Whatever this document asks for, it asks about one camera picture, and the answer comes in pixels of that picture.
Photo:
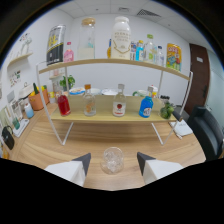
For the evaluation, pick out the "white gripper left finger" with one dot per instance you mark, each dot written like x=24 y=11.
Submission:
x=71 y=170

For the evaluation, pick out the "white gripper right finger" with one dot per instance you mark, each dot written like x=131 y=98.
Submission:
x=156 y=168

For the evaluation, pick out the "blue liquid glass bottle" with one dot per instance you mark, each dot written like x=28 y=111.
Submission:
x=146 y=107

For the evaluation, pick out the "clear bottle wooden lid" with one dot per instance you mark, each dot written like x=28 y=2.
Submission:
x=86 y=51

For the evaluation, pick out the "white milk bottle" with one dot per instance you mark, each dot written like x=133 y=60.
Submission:
x=120 y=40

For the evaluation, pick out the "green glass cup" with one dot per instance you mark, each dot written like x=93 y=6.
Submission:
x=16 y=124

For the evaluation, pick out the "clear glass with ice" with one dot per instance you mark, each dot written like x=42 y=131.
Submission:
x=112 y=161

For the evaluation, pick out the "white notebook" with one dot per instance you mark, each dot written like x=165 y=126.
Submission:
x=182 y=128

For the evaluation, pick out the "glass jar with green plant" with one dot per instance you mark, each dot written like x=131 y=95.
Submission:
x=166 y=110

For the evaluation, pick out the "black chair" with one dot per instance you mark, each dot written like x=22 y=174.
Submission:
x=206 y=133

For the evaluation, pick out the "wooden two-tier shelf rack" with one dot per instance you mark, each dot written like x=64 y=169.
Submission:
x=104 y=115

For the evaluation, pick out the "red liquid glass bottle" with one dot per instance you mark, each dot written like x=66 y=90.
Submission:
x=64 y=106

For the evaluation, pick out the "white kitchen scale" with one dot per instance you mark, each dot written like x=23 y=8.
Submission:
x=22 y=129

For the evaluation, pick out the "black lidded mug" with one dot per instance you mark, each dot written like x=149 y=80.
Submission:
x=8 y=138

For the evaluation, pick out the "clear bottle red logo label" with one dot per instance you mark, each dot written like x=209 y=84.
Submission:
x=119 y=106

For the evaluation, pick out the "white blue lidded container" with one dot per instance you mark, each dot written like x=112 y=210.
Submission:
x=29 y=111

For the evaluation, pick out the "orange basket with fruit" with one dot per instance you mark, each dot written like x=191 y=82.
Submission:
x=37 y=101

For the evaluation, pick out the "green mug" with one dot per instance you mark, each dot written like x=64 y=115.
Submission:
x=140 y=93

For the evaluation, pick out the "patterned bowl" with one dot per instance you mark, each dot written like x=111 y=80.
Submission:
x=76 y=91

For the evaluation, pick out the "white bowl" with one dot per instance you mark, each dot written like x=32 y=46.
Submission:
x=109 y=92

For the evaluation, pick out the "green potted plant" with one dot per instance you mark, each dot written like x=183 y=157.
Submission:
x=68 y=81

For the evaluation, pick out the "brown door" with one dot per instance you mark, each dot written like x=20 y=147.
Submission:
x=199 y=83

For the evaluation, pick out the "yellow cartoon drink can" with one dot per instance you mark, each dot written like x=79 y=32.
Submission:
x=174 y=56

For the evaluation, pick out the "small pink bottle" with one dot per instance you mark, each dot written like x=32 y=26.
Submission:
x=68 y=55

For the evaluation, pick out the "light blue small bottle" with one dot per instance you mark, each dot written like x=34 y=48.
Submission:
x=140 y=53

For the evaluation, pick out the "clear bottle green cap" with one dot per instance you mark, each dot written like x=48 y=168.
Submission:
x=150 y=50

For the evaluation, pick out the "clear bottle blue label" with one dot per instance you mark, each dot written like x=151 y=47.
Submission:
x=133 y=51

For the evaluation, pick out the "small yellow bottle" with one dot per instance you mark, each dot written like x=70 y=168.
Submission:
x=109 y=51

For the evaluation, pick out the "tall black silver can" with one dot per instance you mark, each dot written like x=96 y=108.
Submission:
x=55 y=46

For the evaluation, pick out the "small teal bottle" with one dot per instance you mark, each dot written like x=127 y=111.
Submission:
x=90 y=42

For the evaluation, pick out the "white vase ornament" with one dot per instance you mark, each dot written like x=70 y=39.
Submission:
x=26 y=41

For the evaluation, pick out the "ceiling air vent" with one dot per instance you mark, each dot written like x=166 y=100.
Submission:
x=148 y=13

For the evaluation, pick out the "wooden wall shelf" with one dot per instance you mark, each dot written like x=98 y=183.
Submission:
x=20 y=58

